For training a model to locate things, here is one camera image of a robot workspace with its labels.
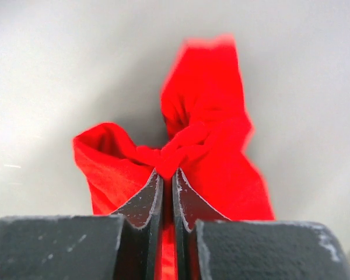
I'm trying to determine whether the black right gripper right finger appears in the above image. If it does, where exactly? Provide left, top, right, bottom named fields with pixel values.
left=172, top=169, right=350, bottom=279

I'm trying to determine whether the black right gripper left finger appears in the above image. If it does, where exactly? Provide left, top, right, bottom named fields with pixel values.
left=0, top=172, right=163, bottom=279

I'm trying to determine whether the red t shirt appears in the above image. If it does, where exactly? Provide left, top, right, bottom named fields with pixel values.
left=73, top=35, right=274, bottom=279

